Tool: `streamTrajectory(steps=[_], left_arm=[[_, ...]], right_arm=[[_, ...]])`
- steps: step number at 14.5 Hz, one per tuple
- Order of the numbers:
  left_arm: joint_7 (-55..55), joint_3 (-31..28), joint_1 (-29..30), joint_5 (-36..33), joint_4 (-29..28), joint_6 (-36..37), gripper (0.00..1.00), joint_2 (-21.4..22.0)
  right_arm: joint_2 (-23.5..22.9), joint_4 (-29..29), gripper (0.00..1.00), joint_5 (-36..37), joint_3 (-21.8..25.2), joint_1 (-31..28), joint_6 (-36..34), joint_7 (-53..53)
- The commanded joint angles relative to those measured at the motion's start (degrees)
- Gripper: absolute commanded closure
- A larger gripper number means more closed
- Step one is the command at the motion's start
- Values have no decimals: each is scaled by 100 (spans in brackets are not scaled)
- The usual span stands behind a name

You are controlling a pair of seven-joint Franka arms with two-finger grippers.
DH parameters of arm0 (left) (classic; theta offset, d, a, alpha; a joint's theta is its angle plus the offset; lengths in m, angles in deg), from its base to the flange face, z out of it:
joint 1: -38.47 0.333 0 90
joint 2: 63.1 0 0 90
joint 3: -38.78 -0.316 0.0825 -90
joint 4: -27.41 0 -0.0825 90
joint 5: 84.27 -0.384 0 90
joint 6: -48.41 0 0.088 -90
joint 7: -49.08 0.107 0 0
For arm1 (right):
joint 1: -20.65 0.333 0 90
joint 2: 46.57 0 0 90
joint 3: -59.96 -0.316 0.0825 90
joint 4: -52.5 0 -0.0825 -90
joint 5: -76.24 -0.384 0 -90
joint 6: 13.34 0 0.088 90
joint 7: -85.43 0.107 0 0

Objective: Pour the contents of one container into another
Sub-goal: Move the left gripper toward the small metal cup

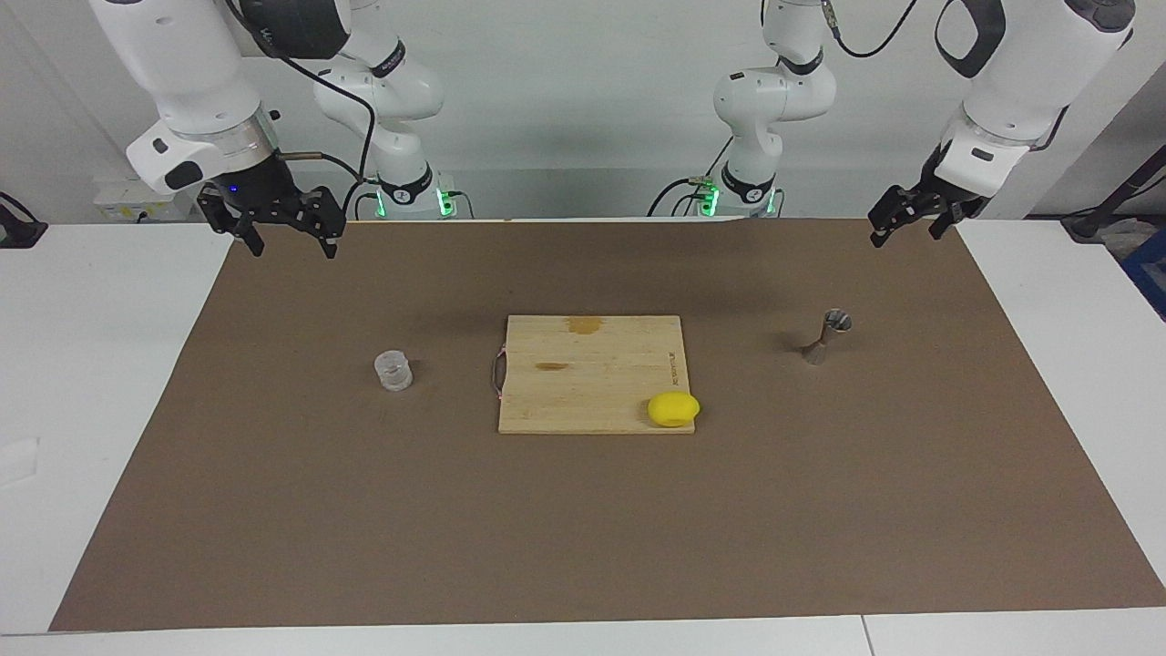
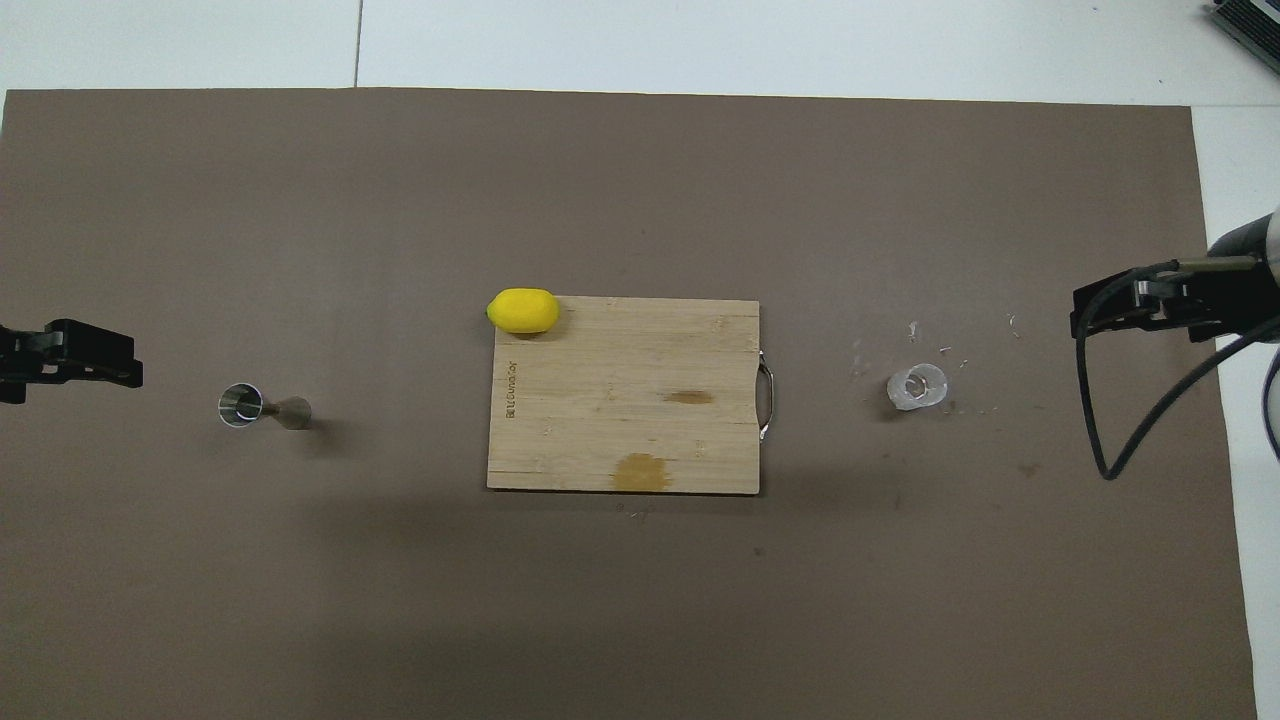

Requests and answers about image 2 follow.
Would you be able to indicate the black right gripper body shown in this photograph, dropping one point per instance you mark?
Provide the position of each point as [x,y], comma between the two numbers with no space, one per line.
[1230,305]

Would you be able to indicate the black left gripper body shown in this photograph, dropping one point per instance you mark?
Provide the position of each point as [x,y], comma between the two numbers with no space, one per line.
[18,360]

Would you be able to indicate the metal double jigger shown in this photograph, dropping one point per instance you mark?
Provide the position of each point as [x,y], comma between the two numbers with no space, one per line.
[241,405]

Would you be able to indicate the clear plastic cup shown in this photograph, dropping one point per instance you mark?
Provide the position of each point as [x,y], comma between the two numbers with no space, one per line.
[917,388]

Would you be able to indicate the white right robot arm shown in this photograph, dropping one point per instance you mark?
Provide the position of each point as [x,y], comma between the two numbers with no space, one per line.
[1262,235]

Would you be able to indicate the grey device corner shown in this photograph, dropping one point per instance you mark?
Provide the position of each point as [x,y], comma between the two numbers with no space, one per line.
[1250,22]

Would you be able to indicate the yellow lemon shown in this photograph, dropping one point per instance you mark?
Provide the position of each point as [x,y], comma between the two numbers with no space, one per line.
[523,310]

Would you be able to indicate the wooden cutting board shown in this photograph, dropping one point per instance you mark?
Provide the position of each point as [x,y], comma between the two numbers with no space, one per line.
[640,420]

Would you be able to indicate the brown paper table mat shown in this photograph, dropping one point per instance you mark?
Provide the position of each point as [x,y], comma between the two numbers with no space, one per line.
[640,600]

